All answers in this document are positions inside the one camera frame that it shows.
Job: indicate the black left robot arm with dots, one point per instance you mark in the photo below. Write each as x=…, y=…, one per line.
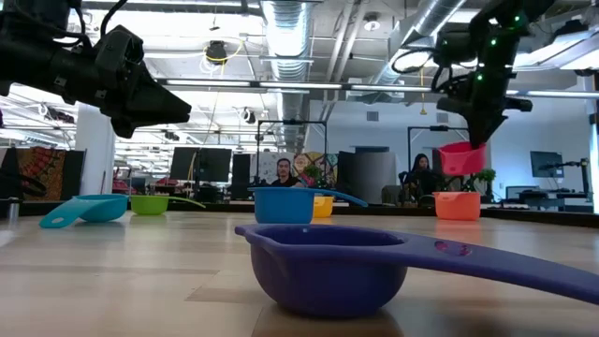
x=37, y=61

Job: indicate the person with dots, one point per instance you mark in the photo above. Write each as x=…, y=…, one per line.
x=283, y=171
x=421, y=175

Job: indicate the pink measuring cup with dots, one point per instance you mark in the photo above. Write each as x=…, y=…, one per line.
x=461, y=161

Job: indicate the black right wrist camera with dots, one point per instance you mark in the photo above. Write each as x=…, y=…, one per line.
x=454, y=47

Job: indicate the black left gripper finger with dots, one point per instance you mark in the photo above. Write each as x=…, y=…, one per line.
x=133, y=127
x=161, y=105

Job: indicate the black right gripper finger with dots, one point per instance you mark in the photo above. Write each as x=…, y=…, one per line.
x=495, y=122
x=477, y=131

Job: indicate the yellow measuring cup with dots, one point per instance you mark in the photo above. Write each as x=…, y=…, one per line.
x=324, y=208

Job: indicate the grey cabinet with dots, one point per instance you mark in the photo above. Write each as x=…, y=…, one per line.
x=374, y=175

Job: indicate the green measuring cup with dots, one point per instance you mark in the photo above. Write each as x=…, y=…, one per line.
x=149, y=206

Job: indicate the black metal stand frame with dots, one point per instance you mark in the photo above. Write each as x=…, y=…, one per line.
x=437, y=127
x=290, y=122

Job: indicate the colourful wall mural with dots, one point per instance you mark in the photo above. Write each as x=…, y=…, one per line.
x=269, y=166

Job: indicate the teal measuring cup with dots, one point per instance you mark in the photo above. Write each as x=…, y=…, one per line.
x=100, y=208

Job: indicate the colourful patterned artwork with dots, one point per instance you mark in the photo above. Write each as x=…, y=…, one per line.
x=42, y=173

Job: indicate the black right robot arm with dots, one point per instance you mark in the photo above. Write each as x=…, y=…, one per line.
x=529, y=11

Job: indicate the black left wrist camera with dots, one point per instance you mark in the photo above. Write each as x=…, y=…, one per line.
x=119, y=49

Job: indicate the green potted plant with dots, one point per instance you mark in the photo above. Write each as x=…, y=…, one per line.
x=313, y=173
x=486, y=175

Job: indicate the long ceiling light bar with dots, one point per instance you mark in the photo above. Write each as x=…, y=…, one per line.
x=299, y=85

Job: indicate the indigo measuring cup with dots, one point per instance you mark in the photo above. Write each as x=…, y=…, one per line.
x=327, y=276

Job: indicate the black ceiling dome device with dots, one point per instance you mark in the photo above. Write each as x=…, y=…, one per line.
x=216, y=50

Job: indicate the blue measuring cup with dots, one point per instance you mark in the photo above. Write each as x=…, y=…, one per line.
x=283, y=208

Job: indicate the silver ceiling air duct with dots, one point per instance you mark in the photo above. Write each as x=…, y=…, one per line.
x=287, y=42
x=421, y=23

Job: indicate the orange measuring cup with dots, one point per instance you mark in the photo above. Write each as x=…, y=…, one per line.
x=456, y=208

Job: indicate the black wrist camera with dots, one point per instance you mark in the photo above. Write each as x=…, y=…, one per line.
x=454, y=47
x=119, y=49

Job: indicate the black computer monitor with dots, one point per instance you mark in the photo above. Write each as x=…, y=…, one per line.
x=545, y=164
x=185, y=164
x=216, y=165

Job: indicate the grey laptop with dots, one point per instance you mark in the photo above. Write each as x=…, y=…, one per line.
x=521, y=192

